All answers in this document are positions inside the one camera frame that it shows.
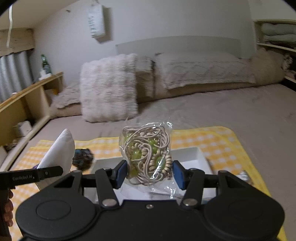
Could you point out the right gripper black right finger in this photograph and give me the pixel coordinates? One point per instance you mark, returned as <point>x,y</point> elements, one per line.
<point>192,182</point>

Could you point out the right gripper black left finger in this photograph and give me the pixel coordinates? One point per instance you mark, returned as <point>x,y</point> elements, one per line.
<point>109,179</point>

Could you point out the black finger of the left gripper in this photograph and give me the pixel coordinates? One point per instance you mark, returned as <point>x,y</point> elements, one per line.
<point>49,172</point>

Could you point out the white face mask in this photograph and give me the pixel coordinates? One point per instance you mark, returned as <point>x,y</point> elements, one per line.
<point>61,153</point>

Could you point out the blue brown crochet scrunchie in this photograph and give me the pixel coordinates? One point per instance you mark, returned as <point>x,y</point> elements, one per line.
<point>82,159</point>

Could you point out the beige cord hair ties bag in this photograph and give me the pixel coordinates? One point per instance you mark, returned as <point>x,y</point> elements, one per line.
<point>147,150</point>

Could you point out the person's left hand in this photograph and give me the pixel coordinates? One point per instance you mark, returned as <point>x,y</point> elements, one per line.
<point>8,210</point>

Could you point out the white cardboard box tray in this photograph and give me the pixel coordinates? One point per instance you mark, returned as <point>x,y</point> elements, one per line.
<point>188,157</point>

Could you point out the tissue box on shelf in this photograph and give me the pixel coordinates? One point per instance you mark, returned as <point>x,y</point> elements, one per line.
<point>22,129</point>

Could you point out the white satin headband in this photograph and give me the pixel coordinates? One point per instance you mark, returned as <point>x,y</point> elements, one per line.
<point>243,175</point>

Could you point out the wooden bedside shelf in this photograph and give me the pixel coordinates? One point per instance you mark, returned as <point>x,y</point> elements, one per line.
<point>30,104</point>

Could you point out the beige quilted pillow left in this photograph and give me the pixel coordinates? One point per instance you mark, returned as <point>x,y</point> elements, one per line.
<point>67,103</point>

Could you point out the beige quilted pillow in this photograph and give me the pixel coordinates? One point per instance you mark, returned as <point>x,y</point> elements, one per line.
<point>191,68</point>
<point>67,103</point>

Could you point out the white fluffy pillow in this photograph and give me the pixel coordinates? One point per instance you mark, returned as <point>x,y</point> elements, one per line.
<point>108,89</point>

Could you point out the green glass bottle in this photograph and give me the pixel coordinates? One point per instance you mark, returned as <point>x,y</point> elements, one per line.
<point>46,66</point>

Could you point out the grey window curtain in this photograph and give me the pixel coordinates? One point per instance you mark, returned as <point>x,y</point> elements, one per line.
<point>16,74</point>

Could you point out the beige quilted pillow right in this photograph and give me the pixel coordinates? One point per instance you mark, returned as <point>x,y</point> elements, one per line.
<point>191,68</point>

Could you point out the beige scribbled curtain valance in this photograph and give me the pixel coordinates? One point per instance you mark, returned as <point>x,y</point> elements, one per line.
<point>21,39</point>

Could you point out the beige rolled comforter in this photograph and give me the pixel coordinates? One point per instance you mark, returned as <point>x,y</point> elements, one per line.
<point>266,66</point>

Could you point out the grey headboard panel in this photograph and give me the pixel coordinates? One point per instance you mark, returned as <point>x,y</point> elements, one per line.
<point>174,44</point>

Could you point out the white hanging tote bag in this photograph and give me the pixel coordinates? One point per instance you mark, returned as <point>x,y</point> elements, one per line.
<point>96,20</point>

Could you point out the folded towels on shelf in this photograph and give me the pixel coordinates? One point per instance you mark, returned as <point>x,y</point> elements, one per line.
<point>284,33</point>

